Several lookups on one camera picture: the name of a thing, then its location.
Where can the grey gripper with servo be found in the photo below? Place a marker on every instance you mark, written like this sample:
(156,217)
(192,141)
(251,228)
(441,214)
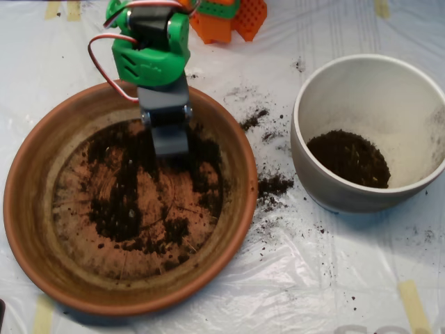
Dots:
(163,99)

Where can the dark soil pile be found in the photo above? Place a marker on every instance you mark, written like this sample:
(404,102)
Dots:
(118,215)

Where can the dark soil heap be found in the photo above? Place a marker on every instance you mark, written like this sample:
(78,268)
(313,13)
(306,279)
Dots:
(351,163)

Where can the large spilled soil clump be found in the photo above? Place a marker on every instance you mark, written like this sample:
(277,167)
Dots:
(273,184)

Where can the white ceramic pot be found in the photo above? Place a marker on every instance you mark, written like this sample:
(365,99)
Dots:
(313,188)

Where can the terracotta clay saucer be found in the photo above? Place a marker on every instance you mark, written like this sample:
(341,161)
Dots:
(31,208)

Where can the beige masking tape strip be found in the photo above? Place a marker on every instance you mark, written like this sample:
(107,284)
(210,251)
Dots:
(73,12)
(51,10)
(412,306)
(381,8)
(42,316)

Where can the clear plastic cover sheet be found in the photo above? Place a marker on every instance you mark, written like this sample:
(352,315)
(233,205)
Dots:
(313,278)

